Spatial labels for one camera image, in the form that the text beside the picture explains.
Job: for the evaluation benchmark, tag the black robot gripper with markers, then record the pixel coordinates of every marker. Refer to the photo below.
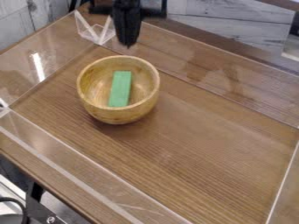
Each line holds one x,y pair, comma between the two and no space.
127,12

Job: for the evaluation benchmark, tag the clear acrylic corner bracket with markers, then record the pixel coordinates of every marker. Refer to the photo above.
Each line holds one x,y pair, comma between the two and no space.
99,34

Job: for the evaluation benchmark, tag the black table leg frame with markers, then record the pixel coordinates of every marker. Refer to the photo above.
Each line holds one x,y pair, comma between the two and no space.
38,213

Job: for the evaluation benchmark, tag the green rectangular block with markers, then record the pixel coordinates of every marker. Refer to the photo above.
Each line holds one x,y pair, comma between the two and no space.
120,89

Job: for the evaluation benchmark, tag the clear acrylic tray wall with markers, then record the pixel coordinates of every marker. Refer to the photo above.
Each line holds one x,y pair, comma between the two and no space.
210,159

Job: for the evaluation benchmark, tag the brown wooden bowl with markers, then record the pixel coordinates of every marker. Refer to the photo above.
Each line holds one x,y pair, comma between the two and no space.
94,86

